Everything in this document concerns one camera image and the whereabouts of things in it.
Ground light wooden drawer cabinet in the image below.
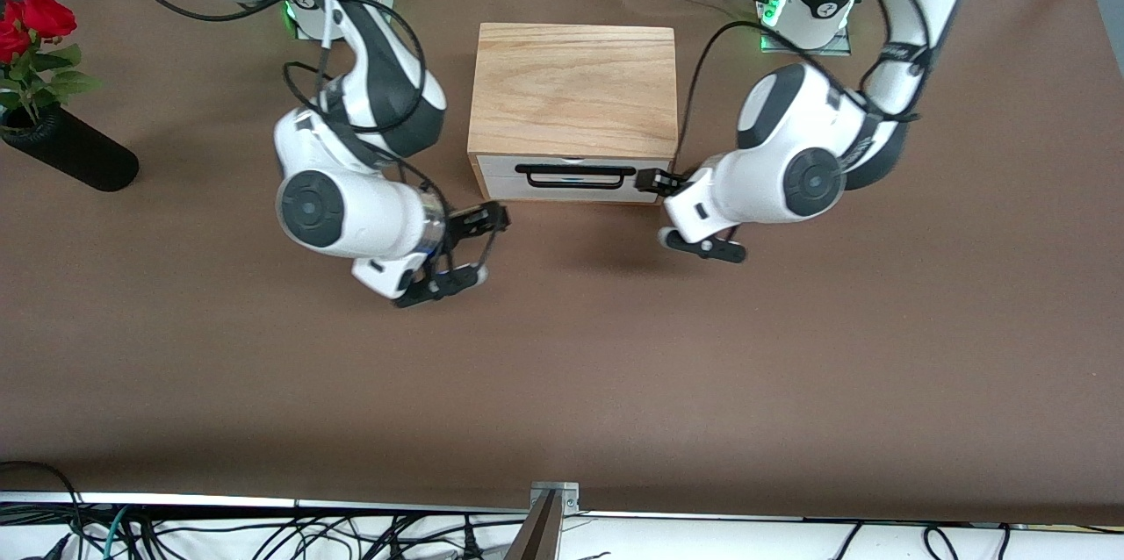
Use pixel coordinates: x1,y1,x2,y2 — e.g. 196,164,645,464
466,23,681,205

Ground white table edge rail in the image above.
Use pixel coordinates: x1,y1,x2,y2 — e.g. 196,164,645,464
0,492,1124,560

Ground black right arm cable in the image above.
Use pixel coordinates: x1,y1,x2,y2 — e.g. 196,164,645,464
110,0,431,192

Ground white-fronted wooden drawer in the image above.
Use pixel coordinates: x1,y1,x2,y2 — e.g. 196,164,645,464
474,154,674,205

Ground black looped floor cable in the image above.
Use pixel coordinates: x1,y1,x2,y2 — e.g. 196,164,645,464
0,460,87,560

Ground brown table cover sheet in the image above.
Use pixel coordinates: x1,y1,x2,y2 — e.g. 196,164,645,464
0,0,1124,528

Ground dark metal support beam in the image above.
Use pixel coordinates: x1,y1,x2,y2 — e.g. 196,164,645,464
503,490,563,560

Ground grey metal mounting bracket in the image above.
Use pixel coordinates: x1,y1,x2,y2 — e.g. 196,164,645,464
530,481,581,517

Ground tangled black cables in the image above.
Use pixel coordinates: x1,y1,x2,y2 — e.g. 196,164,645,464
123,512,616,560

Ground red artificial roses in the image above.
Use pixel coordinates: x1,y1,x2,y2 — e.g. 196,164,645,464
0,0,105,126

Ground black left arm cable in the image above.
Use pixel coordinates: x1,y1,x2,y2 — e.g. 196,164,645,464
678,0,933,168

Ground teal cable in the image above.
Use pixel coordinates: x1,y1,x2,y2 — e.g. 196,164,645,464
101,506,133,560

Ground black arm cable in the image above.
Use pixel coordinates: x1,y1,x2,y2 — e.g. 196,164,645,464
678,0,933,168
110,0,431,192

